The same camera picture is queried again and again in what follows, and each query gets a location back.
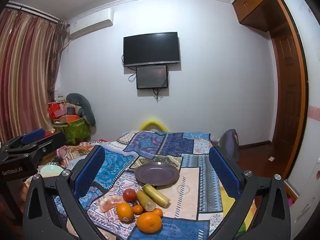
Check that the striped brown curtain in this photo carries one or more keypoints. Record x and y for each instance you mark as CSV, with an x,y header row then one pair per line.
x,y
25,75

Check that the small black wall monitor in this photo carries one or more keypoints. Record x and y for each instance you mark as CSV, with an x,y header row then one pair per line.
x,y
152,77

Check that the small tangerine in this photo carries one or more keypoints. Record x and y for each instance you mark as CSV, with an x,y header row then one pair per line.
x,y
158,212
137,209

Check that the blue patchwork blanket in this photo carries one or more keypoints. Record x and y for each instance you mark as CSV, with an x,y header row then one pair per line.
x,y
160,145

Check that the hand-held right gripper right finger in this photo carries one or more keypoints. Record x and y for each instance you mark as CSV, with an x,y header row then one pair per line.
x,y
225,172

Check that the white wardrobe sliding door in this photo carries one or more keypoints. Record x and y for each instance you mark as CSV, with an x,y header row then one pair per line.
x,y
307,80

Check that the grey plush toy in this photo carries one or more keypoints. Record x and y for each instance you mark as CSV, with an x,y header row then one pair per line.
x,y
83,105

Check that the yellow fleece blanket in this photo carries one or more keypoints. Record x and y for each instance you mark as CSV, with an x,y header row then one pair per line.
x,y
230,205

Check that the brown wooden door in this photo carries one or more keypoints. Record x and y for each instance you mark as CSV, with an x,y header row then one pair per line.
x,y
287,92

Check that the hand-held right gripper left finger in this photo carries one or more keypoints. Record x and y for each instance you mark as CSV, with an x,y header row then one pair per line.
x,y
90,170

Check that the black wall television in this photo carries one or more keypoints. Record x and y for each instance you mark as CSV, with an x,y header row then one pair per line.
x,y
151,48

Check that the yellow curved object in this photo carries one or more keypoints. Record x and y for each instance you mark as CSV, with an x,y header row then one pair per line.
x,y
152,123

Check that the white air conditioner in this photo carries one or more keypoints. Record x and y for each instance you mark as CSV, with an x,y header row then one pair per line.
x,y
91,23

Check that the large orange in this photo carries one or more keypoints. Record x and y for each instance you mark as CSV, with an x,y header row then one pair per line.
x,y
149,222

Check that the orange with sticker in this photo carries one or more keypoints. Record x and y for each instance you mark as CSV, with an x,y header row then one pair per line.
x,y
124,211

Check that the green sugarcane piece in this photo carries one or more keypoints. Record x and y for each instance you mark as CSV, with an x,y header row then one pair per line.
x,y
145,201
156,195

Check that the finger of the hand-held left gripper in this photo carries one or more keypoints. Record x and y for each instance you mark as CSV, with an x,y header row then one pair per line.
x,y
51,141
32,135

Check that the peeled pomelo slice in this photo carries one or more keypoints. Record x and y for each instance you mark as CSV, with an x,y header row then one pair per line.
x,y
110,203

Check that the orange patterned blanket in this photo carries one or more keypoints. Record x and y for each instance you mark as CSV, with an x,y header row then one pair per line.
x,y
75,151

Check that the purple round plate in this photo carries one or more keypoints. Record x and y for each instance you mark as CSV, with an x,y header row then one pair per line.
x,y
157,173

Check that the red tomato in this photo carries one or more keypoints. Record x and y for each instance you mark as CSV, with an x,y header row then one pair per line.
x,y
129,194

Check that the light green bowl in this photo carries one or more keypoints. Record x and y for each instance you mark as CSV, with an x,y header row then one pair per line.
x,y
51,171

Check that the wooden overhead cabinet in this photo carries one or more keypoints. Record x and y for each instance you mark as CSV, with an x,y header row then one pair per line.
x,y
252,2

